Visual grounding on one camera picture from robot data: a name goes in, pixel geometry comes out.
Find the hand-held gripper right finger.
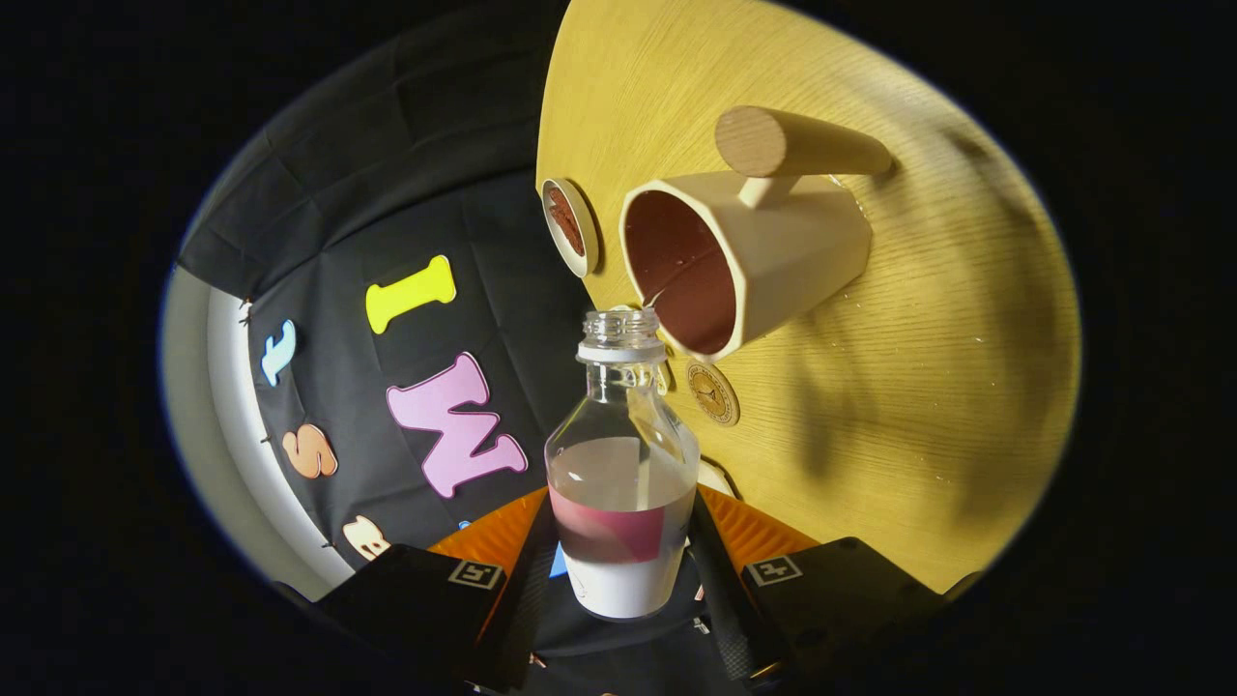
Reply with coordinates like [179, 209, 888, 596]
[684, 486, 953, 692]

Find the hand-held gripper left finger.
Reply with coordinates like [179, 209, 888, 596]
[309, 486, 560, 692]

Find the clear juice bottle red label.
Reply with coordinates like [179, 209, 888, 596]
[544, 307, 701, 621]

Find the round wooden coaster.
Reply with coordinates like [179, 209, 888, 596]
[686, 361, 741, 427]

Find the beige cup wooden handle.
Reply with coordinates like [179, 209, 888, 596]
[618, 104, 895, 363]

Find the wooden table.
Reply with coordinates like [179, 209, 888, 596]
[534, 0, 1081, 595]

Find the white round plate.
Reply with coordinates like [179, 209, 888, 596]
[539, 178, 600, 279]

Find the red sausage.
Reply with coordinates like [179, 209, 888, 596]
[548, 187, 586, 257]

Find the black backdrop cloth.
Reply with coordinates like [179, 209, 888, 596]
[174, 0, 755, 692]

